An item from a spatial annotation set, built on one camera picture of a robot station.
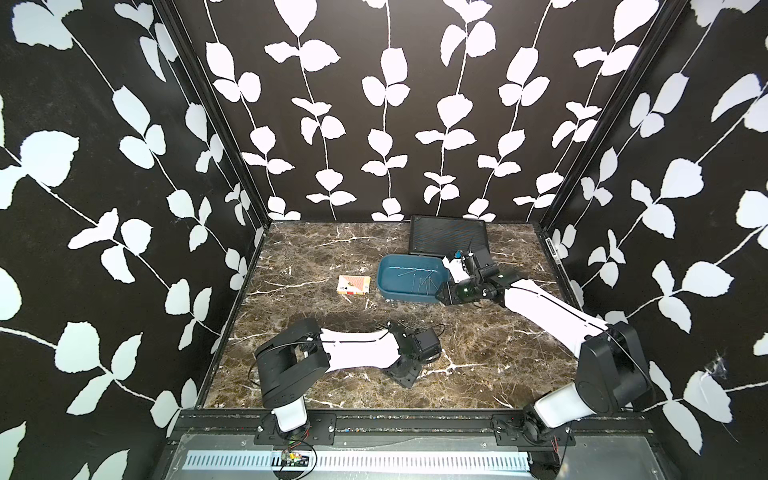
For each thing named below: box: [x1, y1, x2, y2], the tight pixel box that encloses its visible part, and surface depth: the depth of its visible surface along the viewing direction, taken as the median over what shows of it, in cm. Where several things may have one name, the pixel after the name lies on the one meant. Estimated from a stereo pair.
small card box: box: [336, 275, 372, 295], surface depth 103 cm
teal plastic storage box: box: [376, 254, 450, 304], surface depth 106 cm
